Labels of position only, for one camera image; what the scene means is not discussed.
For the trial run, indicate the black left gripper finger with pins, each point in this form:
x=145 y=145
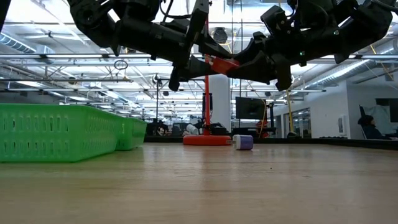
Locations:
x=199 y=70
x=214 y=49

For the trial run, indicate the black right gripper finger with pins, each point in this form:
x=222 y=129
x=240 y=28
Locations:
x=255 y=73
x=255 y=54

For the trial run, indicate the red wall charger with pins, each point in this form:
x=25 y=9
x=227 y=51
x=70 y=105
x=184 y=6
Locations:
x=224 y=64

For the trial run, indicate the white and purple wall charger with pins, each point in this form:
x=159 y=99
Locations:
x=244 y=142

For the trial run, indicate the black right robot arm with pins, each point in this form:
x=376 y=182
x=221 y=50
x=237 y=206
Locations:
x=348 y=28

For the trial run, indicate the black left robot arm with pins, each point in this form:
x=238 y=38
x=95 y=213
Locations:
x=136 y=31

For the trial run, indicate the black monitor screen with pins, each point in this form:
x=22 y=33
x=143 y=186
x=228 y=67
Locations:
x=250 y=109

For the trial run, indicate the white square column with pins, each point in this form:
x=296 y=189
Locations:
x=221 y=102

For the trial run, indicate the white cylindrical object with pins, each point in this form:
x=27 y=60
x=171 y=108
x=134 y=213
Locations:
x=192 y=129

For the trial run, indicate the red desk lamp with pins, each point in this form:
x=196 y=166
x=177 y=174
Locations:
x=206 y=140

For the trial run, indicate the green slotted plastic basket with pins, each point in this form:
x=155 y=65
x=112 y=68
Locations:
x=133 y=134
x=46 y=133

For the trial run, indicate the person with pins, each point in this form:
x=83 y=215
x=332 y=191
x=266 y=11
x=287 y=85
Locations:
x=371 y=129

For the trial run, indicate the black metal stand frame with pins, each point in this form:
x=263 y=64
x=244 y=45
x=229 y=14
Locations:
x=182 y=80

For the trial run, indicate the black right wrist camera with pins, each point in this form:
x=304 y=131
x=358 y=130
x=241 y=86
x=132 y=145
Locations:
x=276 y=21

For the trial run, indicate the black table frame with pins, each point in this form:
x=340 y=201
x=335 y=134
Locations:
x=342 y=142

